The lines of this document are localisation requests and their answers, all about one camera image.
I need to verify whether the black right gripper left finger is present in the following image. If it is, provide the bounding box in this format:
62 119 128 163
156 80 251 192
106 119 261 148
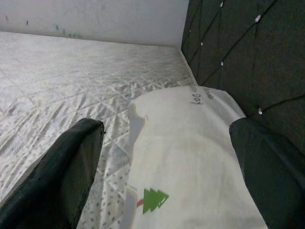
0 118 105 229

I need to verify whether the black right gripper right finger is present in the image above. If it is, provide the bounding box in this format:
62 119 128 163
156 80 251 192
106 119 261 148
228 117 305 229

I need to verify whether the white printed pillow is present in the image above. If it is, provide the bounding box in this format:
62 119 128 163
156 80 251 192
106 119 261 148
76 85 270 229

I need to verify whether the grey quilted mattress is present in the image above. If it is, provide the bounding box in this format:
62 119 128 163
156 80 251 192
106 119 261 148
0 31 198 229

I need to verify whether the black tufted headboard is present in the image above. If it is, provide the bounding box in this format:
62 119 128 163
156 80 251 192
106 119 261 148
181 0 305 153

